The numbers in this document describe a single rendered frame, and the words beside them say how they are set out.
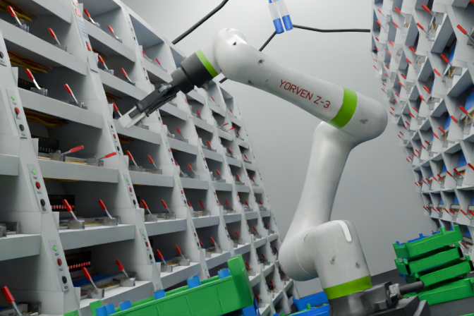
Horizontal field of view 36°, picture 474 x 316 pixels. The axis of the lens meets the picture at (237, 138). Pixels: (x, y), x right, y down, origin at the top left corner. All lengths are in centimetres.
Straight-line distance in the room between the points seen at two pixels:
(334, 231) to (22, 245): 77
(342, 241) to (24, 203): 79
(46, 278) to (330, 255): 70
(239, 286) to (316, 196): 93
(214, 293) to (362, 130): 99
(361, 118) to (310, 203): 28
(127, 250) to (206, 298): 121
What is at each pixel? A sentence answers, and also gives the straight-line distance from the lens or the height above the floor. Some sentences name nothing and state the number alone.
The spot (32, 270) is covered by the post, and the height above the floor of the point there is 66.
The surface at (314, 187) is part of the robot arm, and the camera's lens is 211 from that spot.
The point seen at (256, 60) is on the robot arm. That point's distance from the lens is 192.
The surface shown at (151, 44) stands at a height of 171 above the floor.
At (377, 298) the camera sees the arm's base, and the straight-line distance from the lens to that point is 187.
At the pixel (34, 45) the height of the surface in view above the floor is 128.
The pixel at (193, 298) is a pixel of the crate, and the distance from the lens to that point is 120.
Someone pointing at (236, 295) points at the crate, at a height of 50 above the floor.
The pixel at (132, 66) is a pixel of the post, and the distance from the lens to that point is 317.
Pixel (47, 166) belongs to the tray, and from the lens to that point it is 189.
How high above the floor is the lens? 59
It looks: 8 degrees up
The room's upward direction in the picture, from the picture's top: 18 degrees counter-clockwise
